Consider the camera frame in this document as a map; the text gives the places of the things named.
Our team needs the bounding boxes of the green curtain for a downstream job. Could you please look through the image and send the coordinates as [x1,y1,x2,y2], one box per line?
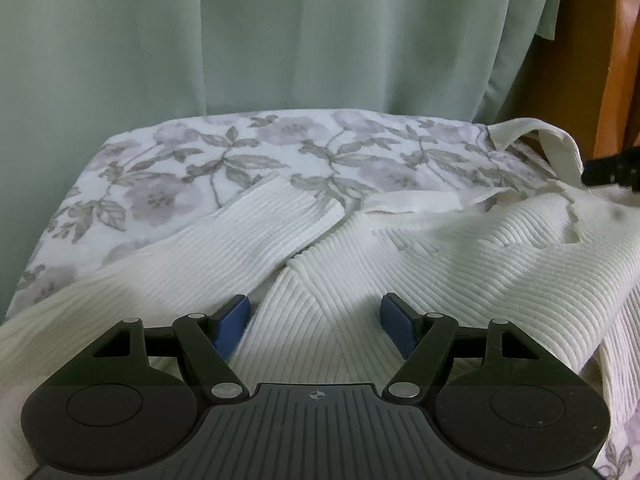
[0,0,563,321]

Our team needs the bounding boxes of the wooden headboard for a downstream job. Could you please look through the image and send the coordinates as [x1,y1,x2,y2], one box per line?
[582,0,640,161]

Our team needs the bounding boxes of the white ribbed sweater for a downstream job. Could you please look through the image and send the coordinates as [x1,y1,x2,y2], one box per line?
[0,117,640,480]

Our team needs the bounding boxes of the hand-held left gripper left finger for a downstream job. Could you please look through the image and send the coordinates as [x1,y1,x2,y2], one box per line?
[92,294,251,401]

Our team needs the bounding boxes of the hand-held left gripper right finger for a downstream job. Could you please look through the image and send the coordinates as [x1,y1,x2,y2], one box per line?
[380,294,543,403]

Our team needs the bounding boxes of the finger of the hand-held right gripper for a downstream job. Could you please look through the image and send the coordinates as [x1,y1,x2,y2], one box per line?
[582,147,640,188]

